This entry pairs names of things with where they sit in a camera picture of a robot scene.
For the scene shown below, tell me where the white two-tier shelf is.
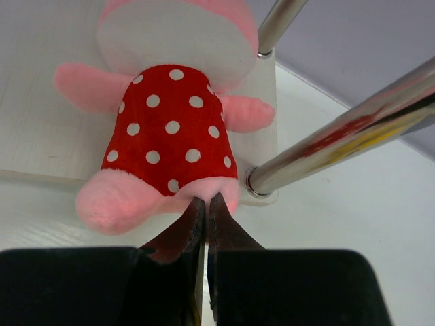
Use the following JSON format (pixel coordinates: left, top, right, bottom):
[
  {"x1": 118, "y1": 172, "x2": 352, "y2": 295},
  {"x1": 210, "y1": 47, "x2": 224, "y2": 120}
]
[{"x1": 0, "y1": 0, "x2": 435, "y2": 208}]

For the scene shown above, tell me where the pink plush red polka-dot dress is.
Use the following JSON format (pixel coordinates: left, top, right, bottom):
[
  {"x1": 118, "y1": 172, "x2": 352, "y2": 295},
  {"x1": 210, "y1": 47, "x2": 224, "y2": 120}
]
[{"x1": 54, "y1": 0, "x2": 275, "y2": 236}]

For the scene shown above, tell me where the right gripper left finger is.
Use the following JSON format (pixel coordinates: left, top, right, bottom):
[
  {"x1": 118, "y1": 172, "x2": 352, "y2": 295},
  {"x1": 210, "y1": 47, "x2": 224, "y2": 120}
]
[{"x1": 139, "y1": 197, "x2": 205, "y2": 264}]

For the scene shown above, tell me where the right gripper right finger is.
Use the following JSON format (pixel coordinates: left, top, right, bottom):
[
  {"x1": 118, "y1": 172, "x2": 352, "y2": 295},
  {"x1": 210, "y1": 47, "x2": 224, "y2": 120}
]
[{"x1": 208, "y1": 193, "x2": 265, "y2": 251}]

